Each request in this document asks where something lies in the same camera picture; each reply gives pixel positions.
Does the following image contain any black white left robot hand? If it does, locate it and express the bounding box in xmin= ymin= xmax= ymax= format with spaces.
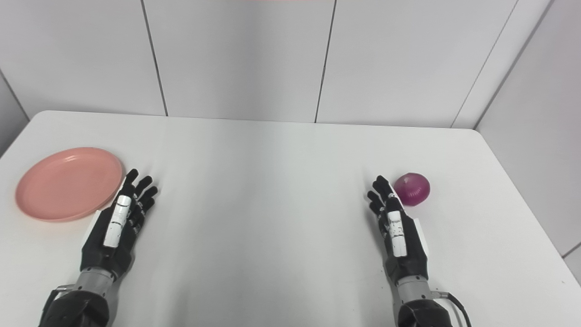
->
xmin=80 ymin=169 xmax=158 ymax=278

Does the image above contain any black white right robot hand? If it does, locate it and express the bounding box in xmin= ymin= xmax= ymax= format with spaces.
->
xmin=367 ymin=175 xmax=429 ymax=283

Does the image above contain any purple red onion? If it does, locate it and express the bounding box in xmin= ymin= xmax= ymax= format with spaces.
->
xmin=393 ymin=172 xmax=431 ymax=207

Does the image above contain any pink round plate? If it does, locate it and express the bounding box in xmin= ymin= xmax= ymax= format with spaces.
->
xmin=15 ymin=147 xmax=124 ymax=223

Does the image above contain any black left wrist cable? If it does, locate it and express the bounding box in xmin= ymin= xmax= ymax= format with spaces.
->
xmin=42 ymin=284 xmax=75 ymax=318

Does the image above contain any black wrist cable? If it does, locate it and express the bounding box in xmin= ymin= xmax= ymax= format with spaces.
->
xmin=431 ymin=291 xmax=473 ymax=327
xmin=42 ymin=284 xmax=75 ymax=318

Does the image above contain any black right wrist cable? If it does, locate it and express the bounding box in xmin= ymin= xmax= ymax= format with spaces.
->
xmin=431 ymin=291 xmax=473 ymax=327

